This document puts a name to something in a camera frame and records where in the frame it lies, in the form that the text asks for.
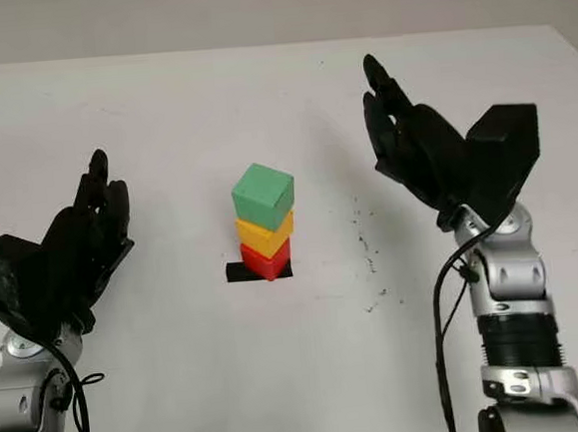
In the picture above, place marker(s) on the black tape strip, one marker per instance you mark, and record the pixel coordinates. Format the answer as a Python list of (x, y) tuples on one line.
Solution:
[(236, 272)]

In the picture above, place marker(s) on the red wooden cube block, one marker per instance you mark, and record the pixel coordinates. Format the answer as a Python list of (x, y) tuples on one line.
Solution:
[(268, 265)]

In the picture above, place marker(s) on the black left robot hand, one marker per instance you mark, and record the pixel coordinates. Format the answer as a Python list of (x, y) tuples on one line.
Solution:
[(86, 242)]

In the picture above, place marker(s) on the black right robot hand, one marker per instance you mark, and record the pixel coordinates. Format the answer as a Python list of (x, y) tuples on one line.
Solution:
[(419, 151)]

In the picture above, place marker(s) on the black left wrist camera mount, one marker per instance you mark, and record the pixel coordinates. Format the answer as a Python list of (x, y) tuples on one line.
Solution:
[(19, 282)]

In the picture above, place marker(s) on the yellow wooden cube block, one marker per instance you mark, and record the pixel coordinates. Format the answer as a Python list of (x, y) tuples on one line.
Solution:
[(265, 235)]

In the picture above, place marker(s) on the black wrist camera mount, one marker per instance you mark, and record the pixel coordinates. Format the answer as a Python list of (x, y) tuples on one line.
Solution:
[(505, 159), (19, 282)]

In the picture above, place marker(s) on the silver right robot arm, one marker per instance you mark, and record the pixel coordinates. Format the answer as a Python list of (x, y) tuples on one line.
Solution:
[(517, 318)]

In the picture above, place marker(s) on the green wooden cube block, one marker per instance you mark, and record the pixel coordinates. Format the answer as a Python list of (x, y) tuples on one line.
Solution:
[(262, 193)]

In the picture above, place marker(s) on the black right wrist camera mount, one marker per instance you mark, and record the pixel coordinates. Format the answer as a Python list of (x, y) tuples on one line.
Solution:
[(505, 159)]

